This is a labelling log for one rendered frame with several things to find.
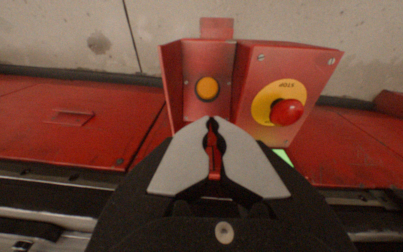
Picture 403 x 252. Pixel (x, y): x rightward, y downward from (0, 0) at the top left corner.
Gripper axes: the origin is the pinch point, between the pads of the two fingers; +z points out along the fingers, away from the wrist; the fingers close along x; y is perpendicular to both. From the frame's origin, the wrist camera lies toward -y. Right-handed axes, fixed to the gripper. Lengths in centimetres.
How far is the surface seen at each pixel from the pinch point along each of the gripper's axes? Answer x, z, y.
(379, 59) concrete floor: 118, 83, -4
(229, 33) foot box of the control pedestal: 12, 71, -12
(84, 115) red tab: -46, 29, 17
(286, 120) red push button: 9.6, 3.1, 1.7
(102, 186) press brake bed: -23.0, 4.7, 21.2
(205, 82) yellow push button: -0.6, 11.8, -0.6
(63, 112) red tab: -54, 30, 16
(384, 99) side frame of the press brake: 138, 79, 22
